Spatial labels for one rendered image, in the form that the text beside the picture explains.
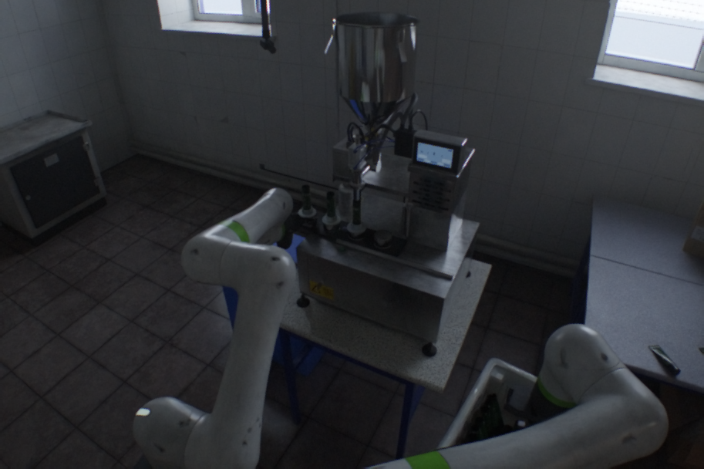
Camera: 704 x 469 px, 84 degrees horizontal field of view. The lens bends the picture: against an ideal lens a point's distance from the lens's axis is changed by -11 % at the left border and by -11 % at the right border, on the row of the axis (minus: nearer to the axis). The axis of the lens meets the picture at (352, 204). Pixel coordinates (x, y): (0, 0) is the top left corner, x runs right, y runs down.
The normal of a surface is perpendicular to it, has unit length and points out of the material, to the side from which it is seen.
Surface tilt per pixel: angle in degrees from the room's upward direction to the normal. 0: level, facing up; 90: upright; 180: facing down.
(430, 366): 0
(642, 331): 0
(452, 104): 90
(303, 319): 0
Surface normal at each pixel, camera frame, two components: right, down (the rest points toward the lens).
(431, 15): -0.46, 0.48
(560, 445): 0.05, -0.73
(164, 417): 0.00, -0.86
